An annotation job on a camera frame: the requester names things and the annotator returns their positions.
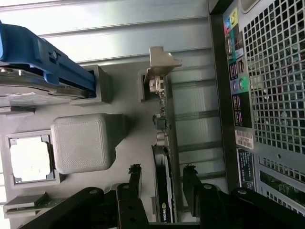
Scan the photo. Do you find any Nvidia graphics card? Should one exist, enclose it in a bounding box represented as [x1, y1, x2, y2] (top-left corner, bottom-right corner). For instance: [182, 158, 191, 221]
[145, 46, 183, 224]

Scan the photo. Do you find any grey printed parts rack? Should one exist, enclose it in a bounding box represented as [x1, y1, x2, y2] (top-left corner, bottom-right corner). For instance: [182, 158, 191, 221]
[0, 64, 185, 229]

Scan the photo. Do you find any green RAM stick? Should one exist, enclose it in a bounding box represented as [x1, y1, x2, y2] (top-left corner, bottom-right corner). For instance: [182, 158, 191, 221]
[3, 192, 67, 211]

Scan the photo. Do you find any silver CPU chip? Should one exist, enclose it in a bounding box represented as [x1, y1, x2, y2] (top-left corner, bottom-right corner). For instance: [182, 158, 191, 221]
[9, 136, 54, 183]

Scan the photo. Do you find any black PC case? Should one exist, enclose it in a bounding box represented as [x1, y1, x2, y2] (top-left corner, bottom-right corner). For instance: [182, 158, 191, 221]
[207, 0, 305, 217]

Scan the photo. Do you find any hard disk with blue caddy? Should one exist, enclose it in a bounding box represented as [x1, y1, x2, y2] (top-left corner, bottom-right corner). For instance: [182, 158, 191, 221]
[0, 21, 98, 107]

